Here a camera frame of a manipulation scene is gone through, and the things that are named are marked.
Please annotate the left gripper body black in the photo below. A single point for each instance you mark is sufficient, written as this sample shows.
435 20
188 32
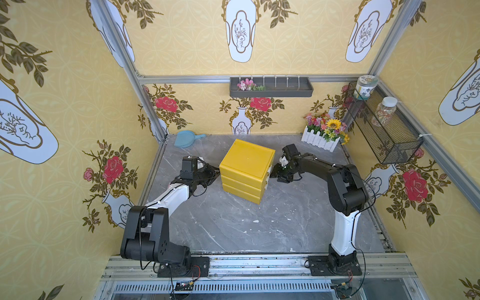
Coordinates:
209 174

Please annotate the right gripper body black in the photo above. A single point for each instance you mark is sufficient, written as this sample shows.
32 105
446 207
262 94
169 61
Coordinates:
279 171

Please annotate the yellow three-drawer cabinet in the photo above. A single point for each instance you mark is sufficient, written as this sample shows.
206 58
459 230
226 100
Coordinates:
245 170

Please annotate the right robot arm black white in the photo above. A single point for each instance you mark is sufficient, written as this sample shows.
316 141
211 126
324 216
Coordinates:
347 195

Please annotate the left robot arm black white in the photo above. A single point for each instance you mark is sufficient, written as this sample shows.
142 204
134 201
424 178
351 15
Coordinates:
147 233

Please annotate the light blue plastic scoop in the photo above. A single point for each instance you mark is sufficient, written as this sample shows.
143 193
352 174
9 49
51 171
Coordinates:
185 139

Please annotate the flower box white fence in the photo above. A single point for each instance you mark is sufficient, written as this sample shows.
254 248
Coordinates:
324 132

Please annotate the pink artificial flowers in tray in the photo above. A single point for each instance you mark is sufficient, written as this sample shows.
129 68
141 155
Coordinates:
249 85

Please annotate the small circuit board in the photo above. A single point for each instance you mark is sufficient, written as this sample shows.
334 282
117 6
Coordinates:
184 286

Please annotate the clear jar white lid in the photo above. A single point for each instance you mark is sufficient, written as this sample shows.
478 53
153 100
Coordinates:
384 111

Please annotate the glass jar patterned lid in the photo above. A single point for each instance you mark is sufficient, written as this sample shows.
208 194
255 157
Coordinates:
364 87

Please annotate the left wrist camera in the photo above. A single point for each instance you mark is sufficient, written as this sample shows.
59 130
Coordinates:
190 167

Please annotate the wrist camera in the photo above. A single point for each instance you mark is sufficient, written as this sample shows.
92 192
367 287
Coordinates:
289 152
190 167

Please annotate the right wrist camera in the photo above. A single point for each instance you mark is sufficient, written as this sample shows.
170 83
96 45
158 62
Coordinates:
289 152

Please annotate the grey wall tray shelf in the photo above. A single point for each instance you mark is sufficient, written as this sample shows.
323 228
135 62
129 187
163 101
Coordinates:
276 87

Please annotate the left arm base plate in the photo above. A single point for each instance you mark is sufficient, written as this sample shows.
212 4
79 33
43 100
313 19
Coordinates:
193 267

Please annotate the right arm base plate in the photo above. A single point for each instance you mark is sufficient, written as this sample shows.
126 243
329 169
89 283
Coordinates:
330 267

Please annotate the black wire mesh basket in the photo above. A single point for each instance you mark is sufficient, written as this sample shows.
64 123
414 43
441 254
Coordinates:
388 140

